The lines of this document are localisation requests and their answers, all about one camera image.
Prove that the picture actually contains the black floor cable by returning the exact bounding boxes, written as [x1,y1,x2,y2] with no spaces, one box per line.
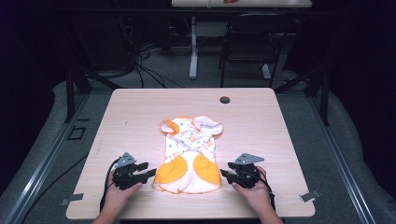
[19,151,91,224]

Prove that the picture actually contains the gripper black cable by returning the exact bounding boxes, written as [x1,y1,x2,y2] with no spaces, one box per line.
[257,168,276,211]
[99,158,121,213]

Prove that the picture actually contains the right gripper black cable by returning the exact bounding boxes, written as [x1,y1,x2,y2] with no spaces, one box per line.
[257,168,276,211]

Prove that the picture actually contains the white table foot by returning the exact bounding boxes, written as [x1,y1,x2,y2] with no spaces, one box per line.
[260,63,272,80]

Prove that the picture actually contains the aluminium floor rail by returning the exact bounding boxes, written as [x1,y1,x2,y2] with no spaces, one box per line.
[306,92,378,224]
[2,92,92,224]

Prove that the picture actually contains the orange and white baby garment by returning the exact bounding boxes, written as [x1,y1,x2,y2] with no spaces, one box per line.
[151,115,224,195]

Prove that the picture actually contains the person's left hand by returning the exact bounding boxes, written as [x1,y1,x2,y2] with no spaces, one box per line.
[104,181,143,217]

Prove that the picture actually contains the black metal stand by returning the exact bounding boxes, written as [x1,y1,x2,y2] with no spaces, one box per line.
[63,60,123,124]
[273,60,332,127]

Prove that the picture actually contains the grey tape strip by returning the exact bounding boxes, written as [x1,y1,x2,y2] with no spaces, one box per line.
[60,192,85,207]
[299,189,322,203]

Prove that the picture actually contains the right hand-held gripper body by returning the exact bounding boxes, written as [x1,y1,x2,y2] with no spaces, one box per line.
[233,152,265,189]

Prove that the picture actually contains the bundle of floor cables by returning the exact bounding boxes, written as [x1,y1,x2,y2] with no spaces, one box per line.
[132,41,185,90]

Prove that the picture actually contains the person's right hand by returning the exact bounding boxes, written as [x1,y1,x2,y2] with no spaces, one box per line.
[231,165,273,216]

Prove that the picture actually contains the white table leg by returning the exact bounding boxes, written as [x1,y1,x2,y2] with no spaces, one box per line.
[189,16,199,80]

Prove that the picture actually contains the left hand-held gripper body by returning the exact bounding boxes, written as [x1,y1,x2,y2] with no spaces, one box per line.
[112,151,144,191]

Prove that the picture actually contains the black chair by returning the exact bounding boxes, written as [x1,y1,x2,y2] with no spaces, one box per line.
[218,12,295,89]

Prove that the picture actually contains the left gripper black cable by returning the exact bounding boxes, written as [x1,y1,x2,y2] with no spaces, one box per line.
[99,158,121,213]

